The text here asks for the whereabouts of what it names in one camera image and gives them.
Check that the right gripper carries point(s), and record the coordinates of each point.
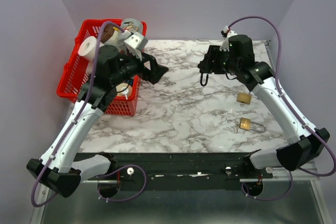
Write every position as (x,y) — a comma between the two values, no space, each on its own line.
(213,53)

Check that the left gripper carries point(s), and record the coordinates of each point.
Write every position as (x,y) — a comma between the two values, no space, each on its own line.
(156,71)

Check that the black padlock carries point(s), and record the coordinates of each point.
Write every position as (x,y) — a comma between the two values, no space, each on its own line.
(203,78)

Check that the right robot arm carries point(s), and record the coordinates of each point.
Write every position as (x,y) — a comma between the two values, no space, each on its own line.
(305,140)

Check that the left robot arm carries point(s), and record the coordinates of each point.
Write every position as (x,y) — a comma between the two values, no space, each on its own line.
(56,168)

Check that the silver foil wrapped roll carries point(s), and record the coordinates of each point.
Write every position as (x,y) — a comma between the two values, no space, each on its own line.
(124,90)

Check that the red plastic basket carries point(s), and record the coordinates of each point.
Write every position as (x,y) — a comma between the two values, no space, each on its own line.
(74,74)

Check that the open brass padlock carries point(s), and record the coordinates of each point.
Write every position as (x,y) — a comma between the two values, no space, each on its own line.
(244,98)

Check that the brown chocolate wrapped item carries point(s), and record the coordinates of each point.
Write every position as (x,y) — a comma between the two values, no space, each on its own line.
(107,33)

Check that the white toilet paper roll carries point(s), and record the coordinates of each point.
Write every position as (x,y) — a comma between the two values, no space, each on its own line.
(87,48)

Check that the brass padlock with keys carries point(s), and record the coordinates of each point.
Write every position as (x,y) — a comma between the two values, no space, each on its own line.
(248,125)

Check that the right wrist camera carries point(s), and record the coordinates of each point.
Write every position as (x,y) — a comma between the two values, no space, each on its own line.
(226,34)

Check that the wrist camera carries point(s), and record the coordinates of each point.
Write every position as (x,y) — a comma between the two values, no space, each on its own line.
(135,42)
(226,34)

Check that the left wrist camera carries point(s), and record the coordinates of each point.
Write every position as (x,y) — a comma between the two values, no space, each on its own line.
(135,42)

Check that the black mounting rail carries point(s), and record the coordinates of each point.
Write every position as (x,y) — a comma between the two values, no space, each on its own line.
(182,171)

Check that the metal table frame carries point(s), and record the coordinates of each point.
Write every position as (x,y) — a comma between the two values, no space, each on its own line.
(287,197)

